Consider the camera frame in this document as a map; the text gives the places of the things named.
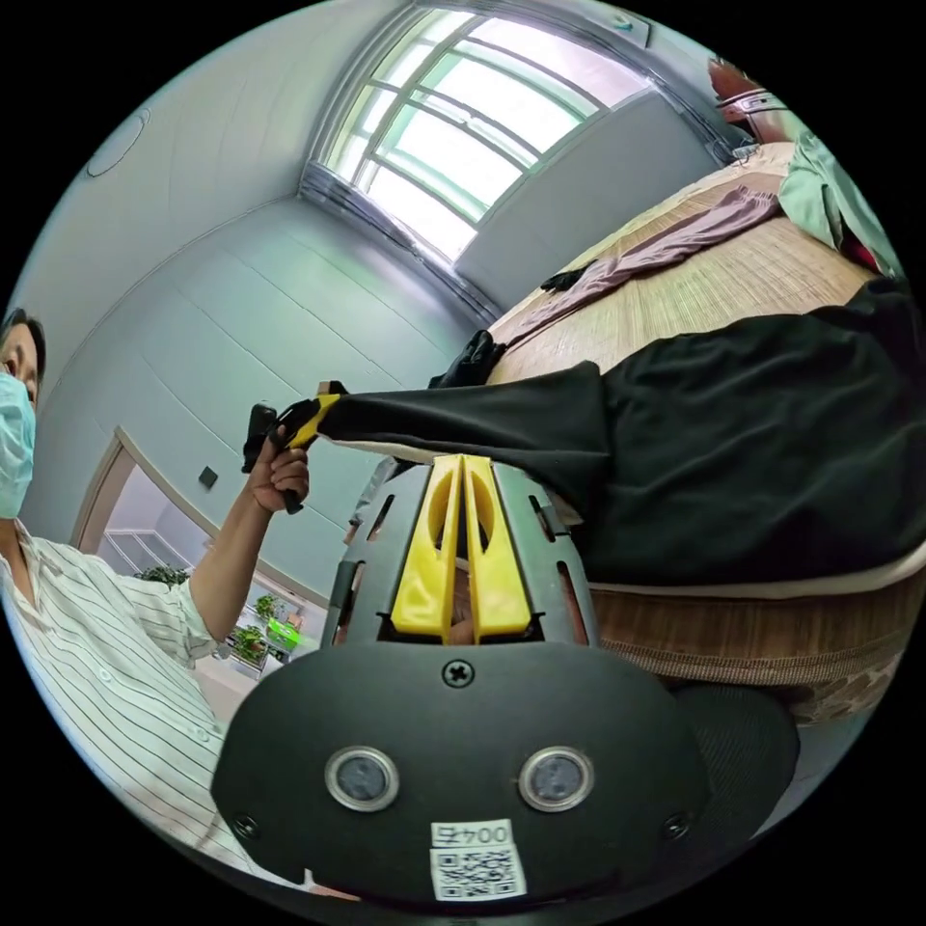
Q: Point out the door frame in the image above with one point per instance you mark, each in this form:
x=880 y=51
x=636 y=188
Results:
x=101 y=477

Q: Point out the bed with woven mat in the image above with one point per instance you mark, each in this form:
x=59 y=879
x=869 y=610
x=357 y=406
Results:
x=723 y=289

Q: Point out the black pants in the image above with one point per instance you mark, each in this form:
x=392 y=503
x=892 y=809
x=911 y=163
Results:
x=723 y=448

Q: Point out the window with white frame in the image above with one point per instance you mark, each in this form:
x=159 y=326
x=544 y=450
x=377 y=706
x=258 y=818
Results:
x=463 y=130

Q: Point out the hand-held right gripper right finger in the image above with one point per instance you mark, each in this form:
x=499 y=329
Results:
x=499 y=586

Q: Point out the black wall switch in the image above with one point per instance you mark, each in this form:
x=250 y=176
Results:
x=207 y=477

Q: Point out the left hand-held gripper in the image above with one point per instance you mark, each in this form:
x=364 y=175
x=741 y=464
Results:
x=291 y=425

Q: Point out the person's body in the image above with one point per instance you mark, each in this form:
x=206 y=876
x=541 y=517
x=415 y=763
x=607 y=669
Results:
x=94 y=651

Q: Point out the person's left hand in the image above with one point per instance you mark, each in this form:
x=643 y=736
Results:
x=275 y=481

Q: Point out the round ceiling lamp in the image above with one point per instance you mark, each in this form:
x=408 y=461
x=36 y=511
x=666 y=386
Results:
x=119 y=143

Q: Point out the mauve pants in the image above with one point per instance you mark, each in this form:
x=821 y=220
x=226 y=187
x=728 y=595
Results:
x=673 y=242

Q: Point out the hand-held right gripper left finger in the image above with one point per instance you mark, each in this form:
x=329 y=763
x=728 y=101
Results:
x=423 y=579

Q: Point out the bunched black garment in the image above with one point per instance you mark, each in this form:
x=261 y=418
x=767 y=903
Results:
x=470 y=362

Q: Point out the small black garment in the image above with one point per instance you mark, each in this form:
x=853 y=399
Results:
x=564 y=279

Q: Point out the pile of clothes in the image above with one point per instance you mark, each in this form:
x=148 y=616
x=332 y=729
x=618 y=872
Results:
x=814 y=188

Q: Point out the person's left forearm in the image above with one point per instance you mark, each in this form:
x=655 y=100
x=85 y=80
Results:
x=231 y=557

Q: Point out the green potted plant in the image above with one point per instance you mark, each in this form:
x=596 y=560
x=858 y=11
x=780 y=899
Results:
x=249 y=640
x=163 y=575

